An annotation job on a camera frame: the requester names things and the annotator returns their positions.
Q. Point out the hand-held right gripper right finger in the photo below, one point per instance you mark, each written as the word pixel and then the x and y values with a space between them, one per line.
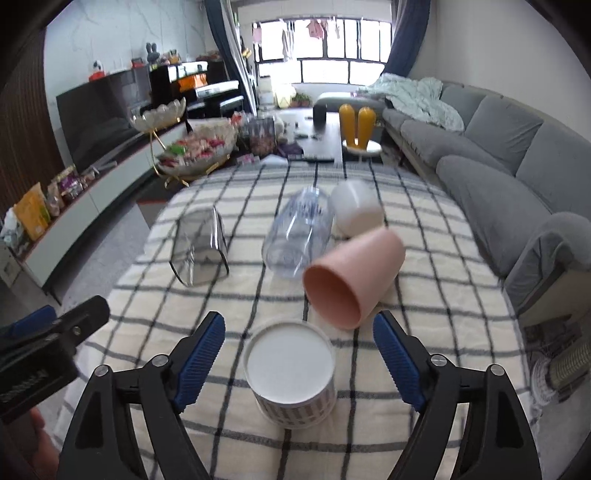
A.
pixel 397 360

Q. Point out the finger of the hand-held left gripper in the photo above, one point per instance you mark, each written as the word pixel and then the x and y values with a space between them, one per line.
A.
pixel 87 316
pixel 27 321

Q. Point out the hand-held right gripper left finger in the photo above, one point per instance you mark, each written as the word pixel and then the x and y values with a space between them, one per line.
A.
pixel 203 360

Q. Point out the pink cup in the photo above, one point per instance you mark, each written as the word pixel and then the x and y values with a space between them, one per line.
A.
pixel 364 263

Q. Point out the white striped cup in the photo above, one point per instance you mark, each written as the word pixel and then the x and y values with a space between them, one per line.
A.
pixel 288 360

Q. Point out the clear angular glass cup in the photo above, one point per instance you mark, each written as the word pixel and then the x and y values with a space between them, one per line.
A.
pixel 198 230

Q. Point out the plain white cup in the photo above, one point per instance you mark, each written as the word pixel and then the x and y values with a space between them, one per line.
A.
pixel 355 207

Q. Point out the clear printed plastic cup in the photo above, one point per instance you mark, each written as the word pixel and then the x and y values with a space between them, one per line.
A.
pixel 295 230

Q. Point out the cream plaid blanket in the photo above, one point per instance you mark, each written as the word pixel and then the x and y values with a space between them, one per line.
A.
pixel 438 286

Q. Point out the yellow snack bag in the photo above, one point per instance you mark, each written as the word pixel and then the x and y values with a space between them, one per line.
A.
pixel 32 212

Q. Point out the purple snack bag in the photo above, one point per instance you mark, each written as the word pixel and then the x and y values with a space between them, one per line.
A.
pixel 71 184

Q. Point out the white television cabinet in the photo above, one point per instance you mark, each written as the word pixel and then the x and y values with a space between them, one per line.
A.
pixel 115 184

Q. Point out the grey sofa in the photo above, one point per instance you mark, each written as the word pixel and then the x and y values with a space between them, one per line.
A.
pixel 485 184

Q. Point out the black television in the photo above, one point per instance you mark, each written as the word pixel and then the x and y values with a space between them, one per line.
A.
pixel 97 120

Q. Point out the tiered snack bowl stand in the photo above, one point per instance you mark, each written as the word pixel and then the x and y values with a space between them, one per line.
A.
pixel 203 143

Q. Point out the black remote control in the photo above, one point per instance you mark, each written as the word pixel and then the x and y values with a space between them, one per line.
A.
pixel 317 159

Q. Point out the dark coffee table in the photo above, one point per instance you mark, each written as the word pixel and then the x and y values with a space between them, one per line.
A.
pixel 318 143

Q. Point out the clear snack container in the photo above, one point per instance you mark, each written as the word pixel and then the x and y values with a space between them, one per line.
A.
pixel 262 136

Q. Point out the white stool with yellow ears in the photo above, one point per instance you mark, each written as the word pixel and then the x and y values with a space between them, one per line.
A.
pixel 355 124

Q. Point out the red and white figurine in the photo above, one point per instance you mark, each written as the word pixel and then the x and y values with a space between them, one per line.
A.
pixel 97 71

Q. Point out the black piano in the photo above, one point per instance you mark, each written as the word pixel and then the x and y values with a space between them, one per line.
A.
pixel 171 83

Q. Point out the black cylindrical speaker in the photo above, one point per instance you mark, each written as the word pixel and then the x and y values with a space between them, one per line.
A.
pixel 319 114

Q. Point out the light green blanket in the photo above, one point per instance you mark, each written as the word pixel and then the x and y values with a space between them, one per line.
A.
pixel 415 99

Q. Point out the grey ottoman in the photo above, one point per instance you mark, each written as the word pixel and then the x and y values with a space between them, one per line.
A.
pixel 341 99

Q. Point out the grey plush rabbit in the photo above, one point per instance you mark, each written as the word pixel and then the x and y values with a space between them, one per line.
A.
pixel 153 54

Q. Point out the black framed window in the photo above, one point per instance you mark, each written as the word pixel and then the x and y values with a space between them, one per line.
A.
pixel 323 69

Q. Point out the blue curtain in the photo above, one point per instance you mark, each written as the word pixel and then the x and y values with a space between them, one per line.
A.
pixel 406 37
pixel 226 41

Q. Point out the pink hanging garment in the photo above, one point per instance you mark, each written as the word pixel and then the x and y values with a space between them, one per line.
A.
pixel 316 28

